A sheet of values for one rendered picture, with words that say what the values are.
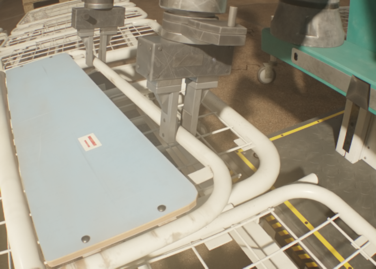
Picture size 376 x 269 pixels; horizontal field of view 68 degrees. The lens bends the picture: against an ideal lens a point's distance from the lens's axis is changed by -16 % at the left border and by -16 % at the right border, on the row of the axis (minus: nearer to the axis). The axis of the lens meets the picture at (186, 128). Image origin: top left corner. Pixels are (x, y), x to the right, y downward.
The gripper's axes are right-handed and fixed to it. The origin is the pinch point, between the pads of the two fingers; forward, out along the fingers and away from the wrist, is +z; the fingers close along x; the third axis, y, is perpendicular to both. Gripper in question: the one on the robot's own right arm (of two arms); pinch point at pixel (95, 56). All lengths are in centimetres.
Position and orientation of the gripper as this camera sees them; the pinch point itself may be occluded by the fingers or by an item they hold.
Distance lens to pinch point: 84.9
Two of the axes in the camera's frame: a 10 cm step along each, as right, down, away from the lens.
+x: 8.4, -1.6, 5.2
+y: 5.3, 4.3, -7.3
